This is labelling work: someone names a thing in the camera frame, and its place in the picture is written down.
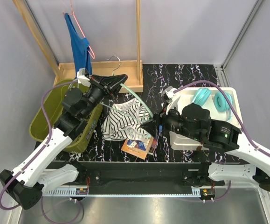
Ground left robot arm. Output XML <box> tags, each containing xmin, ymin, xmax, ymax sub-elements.
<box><xmin>0</xmin><ymin>74</ymin><xmax>128</xmax><ymax>210</ymax></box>

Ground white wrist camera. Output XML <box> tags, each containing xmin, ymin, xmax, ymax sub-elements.
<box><xmin>161</xmin><ymin>86</ymin><xmax>179</xmax><ymax>105</ymax></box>
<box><xmin>77</xmin><ymin>68</ymin><xmax>91</xmax><ymax>87</ymax></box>

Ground blue storey treehouse book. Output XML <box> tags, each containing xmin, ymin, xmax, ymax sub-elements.
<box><xmin>148</xmin><ymin>130</ymin><xmax>162</xmax><ymax>155</ymax></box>

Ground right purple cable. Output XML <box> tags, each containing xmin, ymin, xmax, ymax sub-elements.
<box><xmin>173</xmin><ymin>80</ymin><xmax>270</xmax><ymax>203</ymax></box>

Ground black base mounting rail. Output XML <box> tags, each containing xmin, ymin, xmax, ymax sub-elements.
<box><xmin>39</xmin><ymin>160</ymin><xmax>226</xmax><ymax>196</ymax></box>

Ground wooden clothes rack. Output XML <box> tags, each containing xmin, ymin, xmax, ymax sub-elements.
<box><xmin>13</xmin><ymin>0</ymin><xmax>144</xmax><ymax>93</ymax></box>

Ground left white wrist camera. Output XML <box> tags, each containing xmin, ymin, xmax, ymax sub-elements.
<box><xmin>77</xmin><ymin>68</ymin><xmax>91</xmax><ymax>87</ymax></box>

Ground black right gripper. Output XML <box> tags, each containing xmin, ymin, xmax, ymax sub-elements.
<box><xmin>139</xmin><ymin>101</ymin><xmax>201</xmax><ymax>141</ymax></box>

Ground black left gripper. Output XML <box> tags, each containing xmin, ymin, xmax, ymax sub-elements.
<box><xmin>81</xmin><ymin>74</ymin><xmax>128</xmax><ymax>118</ymax></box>

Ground orange Othello book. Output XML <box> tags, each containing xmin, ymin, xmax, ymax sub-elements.
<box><xmin>121</xmin><ymin>137</ymin><xmax>154</xmax><ymax>160</ymax></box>

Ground striped black white tank top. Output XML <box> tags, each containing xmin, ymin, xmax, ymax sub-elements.
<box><xmin>102</xmin><ymin>98</ymin><xmax>151</xmax><ymax>141</ymax></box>

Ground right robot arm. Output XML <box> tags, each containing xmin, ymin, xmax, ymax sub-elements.
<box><xmin>154</xmin><ymin>103</ymin><xmax>270</xmax><ymax>192</ymax></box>

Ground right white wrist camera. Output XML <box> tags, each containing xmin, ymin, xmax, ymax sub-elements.
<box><xmin>161</xmin><ymin>86</ymin><xmax>179</xmax><ymax>105</ymax></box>

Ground white drawer storage box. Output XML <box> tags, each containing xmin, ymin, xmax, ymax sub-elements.
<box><xmin>168</xmin><ymin>87</ymin><xmax>246</xmax><ymax>152</ymax></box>

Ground blue tank top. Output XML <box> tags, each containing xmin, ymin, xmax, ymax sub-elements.
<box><xmin>64</xmin><ymin>13</ymin><xmax>92</xmax><ymax>77</ymax></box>

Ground mint green clothes hanger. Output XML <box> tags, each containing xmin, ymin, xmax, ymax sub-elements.
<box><xmin>68</xmin><ymin>55</ymin><xmax>153</xmax><ymax>122</ymax></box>

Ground teal cat ear headphones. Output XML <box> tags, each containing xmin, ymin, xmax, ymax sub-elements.
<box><xmin>192</xmin><ymin>88</ymin><xmax>232</xmax><ymax>121</ymax></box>

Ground olive green plastic basket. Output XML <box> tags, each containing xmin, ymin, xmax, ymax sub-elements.
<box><xmin>29</xmin><ymin>84</ymin><xmax>103</xmax><ymax>153</ymax></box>

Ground pink wire clothes hanger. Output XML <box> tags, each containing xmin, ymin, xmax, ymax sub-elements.
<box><xmin>63</xmin><ymin>0</ymin><xmax>96</xmax><ymax>59</ymax></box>

